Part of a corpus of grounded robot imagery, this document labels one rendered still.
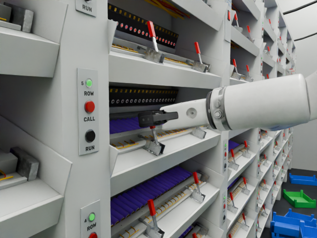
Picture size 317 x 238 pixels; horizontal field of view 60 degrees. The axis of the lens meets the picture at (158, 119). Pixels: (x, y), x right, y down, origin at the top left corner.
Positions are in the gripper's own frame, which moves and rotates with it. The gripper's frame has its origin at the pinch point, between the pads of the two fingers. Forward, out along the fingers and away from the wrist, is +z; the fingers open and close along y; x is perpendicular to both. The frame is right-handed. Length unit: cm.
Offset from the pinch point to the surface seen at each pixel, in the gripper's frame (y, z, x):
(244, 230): 95, 9, -66
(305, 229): 95, -21, -63
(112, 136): -8.7, 3.8, -2.5
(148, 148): -0.8, 0.7, -6.4
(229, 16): 46, -9, 32
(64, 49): -26.8, -5.3, 10.4
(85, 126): -23.5, -3.9, 0.2
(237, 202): 81, 6, -47
